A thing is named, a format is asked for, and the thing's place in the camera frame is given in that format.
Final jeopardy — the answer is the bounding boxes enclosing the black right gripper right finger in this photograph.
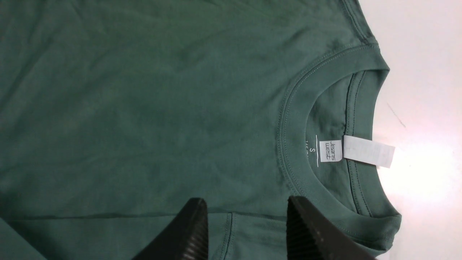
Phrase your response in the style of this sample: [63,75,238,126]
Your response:
[287,196,375,260]

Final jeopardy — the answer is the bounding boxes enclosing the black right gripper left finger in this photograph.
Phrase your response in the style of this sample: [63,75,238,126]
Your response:
[133,198,209,260]

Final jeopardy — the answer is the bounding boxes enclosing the green long-sleeved shirt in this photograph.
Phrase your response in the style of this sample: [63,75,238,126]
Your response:
[0,0,401,260]

